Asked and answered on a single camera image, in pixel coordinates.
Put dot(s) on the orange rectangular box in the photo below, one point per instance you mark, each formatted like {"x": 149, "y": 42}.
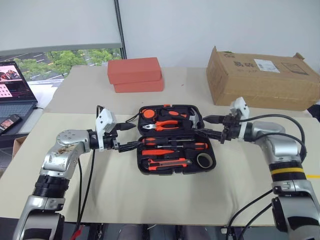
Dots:
{"x": 140, "y": 87}
{"x": 133, "y": 70}

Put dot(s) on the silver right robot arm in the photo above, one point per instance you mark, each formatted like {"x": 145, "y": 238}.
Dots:
{"x": 287, "y": 150}

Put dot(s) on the silver claw hammer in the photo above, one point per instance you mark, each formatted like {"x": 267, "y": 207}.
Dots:
{"x": 196, "y": 117}

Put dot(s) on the thin shaft black orange screwdriver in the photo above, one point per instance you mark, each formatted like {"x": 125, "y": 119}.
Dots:
{"x": 196, "y": 145}

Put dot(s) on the brown cardboard shipping box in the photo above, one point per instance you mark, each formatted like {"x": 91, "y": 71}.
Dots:
{"x": 262, "y": 87}

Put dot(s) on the orange black utility knife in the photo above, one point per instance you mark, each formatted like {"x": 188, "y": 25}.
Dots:
{"x": 165, "y": 163}

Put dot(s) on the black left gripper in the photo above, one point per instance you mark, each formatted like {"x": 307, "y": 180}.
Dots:
{"x": 111, "y": 142}

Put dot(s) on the grey tape roll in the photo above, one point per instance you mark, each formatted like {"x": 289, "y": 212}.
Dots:
{"x": 200, "y": 163}

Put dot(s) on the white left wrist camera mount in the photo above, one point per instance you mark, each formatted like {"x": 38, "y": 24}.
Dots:
{"x": 106, "y": 120}

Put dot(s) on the open laptop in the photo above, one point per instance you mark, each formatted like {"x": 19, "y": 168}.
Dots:
{"x": 12, "y": 85}

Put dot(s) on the dark object at table edge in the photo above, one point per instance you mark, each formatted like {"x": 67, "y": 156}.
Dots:
{"x": 315, "y": 112}

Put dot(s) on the black tool case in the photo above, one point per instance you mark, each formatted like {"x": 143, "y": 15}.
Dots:
{"x": 175, "y": 172}

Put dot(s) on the thick shaft black orange screwdriver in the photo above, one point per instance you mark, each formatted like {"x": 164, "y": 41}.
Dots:
{"x": 149, "y": 141}

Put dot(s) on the white side desk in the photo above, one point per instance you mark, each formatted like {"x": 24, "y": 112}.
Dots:
{"x": 41, "y": 115}

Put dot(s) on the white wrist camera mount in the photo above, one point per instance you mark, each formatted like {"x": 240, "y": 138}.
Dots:
{"x": 106, "y": 120}
{"x": 240, "y": 106}

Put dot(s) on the orange black tape measure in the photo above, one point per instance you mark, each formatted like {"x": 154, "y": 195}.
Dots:
{"x": 148, "y": 113}

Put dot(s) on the red clip under table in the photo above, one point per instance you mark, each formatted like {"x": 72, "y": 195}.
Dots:
{"x": 78, "y": 232}

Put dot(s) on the grey blind bottom bar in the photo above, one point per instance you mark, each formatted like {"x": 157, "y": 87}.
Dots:
{"x": 62, "y": 48}

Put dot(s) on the black window post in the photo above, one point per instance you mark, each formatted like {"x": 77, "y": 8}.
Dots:
{"x": 120, "y": 27}

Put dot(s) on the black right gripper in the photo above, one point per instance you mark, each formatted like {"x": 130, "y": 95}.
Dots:
{"x": 231, "y": 127}

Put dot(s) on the black smartphone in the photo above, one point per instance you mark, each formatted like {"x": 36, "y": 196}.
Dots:
{"x": 8, "y": 123}

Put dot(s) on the small brown cardboard box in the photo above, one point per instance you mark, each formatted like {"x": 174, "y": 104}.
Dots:
{"x": 18, "y": 145}

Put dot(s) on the beige table cover sheet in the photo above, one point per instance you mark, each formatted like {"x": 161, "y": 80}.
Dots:
{"x": 162, "y": 200}
{"x": 185, "y": 97}

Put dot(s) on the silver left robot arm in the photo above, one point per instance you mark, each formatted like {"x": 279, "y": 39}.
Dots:
{"x": 63, "y": 152}

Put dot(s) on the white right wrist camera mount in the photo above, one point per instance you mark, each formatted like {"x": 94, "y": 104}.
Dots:
{"x": 240, "y": 106}

